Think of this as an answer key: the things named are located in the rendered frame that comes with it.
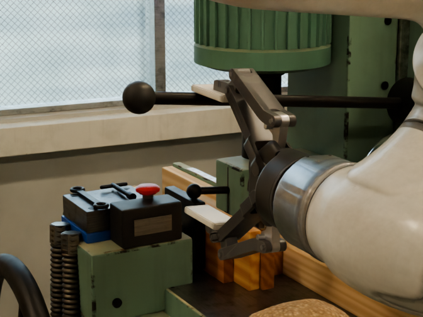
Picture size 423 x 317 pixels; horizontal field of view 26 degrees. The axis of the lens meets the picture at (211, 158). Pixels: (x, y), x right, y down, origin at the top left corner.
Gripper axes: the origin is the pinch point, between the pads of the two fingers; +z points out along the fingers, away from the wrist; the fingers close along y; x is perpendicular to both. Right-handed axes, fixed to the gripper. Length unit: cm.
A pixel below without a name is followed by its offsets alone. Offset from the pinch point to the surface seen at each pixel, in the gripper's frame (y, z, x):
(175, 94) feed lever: 6.5, -0.5, 4.1
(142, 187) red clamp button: -7.1, 12.5, 1.4
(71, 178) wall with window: -40, 141, -37
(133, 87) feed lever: 7.4, -0.7, 9.1
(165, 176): -15, 45, -18
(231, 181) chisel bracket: -7.4, 13.1, -11.5
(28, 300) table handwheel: -17.3, 6.3, 17.6
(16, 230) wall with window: -53, 141, -23
